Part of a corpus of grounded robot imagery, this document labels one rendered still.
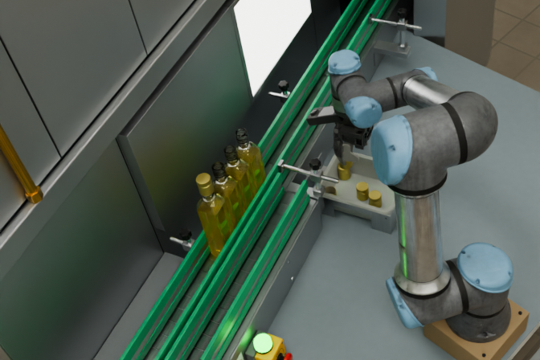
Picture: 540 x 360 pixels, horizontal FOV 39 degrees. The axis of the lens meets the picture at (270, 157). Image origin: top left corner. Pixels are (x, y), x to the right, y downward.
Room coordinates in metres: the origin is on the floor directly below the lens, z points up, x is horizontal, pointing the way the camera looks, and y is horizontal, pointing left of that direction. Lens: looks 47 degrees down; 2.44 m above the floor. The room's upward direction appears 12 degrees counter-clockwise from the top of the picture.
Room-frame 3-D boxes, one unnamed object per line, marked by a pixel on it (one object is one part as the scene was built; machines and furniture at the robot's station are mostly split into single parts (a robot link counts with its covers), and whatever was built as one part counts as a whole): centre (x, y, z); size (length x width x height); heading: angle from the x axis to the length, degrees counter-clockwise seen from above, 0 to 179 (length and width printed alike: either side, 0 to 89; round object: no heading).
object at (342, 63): (1.35, -0.22, 1.22); 0.09 x 0.08 x 0.11; 6
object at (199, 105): (1.57, 0.04, 1.15); 0.90 x 0.03 x 0.34; 145
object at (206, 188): (1.17, 0.16, 1.14); 0.04 x 0.04 x 0.04
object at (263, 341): (0.92, 0.11, 0.84); 0.04 x 0.04 x 0.03
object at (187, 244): (1.17, 0.25, 0.94); 0.07 x 0.04 x 0.13; 55
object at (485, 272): (0.87, -0.39, 1.00); 0.13 x 0.12 x 0.14; 96
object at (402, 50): (1.83, -0.46, 0.90); 0.17 x 0.05 x 0.23; 55
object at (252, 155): (1.31, 0.06, 0.99); 0.06 x 0.06 x 0.21; 56
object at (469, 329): (0.88, -0.40, 0.88); 0.15 x 0.15 x 0.10
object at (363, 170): (1.34, -0.24, 0.80); 0.22 x 0.17 x 0.09; 55
